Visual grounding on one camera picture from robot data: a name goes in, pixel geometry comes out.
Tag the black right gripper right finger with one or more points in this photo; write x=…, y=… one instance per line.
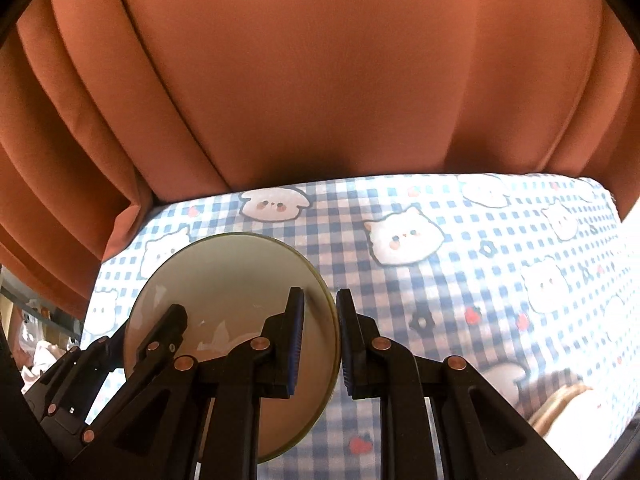
x=438, y=419

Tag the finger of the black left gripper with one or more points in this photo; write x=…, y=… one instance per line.
x=152, y=338
x=87, y=367

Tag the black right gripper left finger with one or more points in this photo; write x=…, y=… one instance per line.
x=265, y=367

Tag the cream bowl with green rim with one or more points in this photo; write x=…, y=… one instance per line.
x=229, y=284

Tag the pile of clothes and clutter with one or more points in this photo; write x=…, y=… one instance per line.
x=38, y=332

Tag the blue checkered cartoon tablecloth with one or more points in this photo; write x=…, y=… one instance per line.
x=533, y=279

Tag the orange curtain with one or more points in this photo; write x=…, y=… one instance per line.
x=109, y=107

